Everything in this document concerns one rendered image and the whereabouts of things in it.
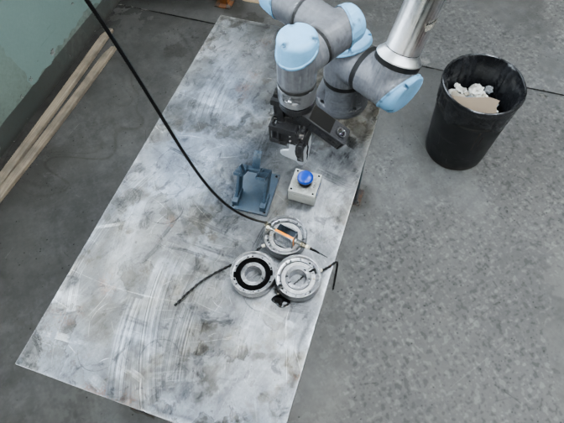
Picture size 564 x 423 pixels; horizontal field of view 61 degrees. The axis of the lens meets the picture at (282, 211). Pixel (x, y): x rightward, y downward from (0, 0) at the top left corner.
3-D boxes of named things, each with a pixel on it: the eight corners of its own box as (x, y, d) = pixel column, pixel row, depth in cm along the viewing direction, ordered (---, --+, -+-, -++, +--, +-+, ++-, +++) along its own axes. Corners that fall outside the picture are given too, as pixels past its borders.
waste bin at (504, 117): (485, 185, 217) (524, 122, 180) (412, 167, 223) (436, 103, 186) (493, 128, 233) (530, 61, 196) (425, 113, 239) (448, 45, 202)
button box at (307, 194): (314, 206, 121) (315, 196, 117) (288, 199, 122) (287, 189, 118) (322, 180, 125) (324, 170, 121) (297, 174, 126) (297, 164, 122)
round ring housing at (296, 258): (285, 310, 108) (284, 305, 104) (268, 270, 113) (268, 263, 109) (327, 294, 109) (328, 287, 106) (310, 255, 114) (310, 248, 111)
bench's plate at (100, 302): (275, 461, 94) (274, 461, 93) (19, 365, 105) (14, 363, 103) (396, 54, 150) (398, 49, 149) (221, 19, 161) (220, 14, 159)
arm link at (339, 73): (343, 52, 135) (347, 11, 123) (379, 76, 130) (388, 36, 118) (313, 74, 131) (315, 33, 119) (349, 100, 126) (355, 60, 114)
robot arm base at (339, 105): (323, 75, 144) (325, 49, 135) (373, 86, 141) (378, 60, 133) (309, 112, 137) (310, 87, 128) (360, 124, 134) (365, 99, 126)
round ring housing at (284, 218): (298, 217, 120) (298, 209, 116) (313, 253, 115) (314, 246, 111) (258, 230, 118) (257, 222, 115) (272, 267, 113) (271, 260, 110)
